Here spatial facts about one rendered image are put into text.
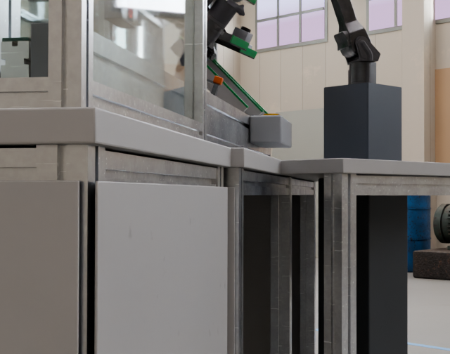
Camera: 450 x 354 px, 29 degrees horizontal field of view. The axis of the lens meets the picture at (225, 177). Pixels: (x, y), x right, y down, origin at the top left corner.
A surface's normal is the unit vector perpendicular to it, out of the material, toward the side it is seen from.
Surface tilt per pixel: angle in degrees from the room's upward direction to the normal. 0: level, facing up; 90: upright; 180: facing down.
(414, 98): 90
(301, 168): 90
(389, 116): 90
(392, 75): 90
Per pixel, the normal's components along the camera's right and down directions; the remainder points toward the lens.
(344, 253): 0.69, -0.01
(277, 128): -0.18, -0.02
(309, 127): -0.72, -0.15
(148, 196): 0.98, 0.00
